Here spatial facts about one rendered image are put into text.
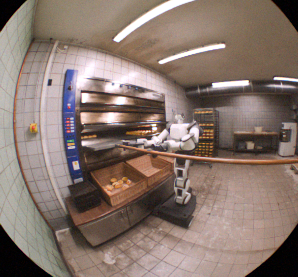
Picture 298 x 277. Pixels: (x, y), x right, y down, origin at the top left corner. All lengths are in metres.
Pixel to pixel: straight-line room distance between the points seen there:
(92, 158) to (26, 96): 1.16
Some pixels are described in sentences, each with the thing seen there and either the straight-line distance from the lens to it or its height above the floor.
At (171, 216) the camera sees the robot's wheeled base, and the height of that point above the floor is 0.17.
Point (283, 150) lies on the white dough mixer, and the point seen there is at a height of 0.26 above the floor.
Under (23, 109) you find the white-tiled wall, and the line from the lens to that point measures 1.47.
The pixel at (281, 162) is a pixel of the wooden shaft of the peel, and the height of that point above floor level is 1.20.
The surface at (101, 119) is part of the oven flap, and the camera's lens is 1.51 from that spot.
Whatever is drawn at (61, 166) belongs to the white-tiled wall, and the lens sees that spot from 1.46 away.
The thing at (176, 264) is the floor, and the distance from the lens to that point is 1.50.
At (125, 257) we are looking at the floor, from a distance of 1.55.
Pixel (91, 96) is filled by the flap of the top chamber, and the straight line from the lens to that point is 1.53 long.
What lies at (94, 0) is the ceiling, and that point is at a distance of 1.32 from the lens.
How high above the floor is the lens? 1.44
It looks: 3 degrees down
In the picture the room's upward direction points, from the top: 3 degrees counter-clockwise
